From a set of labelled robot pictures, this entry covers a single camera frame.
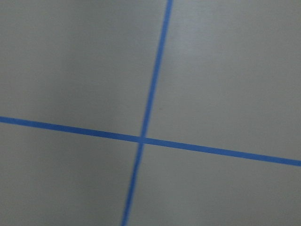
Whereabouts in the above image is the brown paper table mat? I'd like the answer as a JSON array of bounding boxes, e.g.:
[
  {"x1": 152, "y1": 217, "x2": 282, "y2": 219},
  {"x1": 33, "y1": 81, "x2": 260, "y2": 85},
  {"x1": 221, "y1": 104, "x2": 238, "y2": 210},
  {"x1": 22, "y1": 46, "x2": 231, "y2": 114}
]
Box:
[{"x1": 0, "y1": 0, "x2": 301, "y2": 226}]

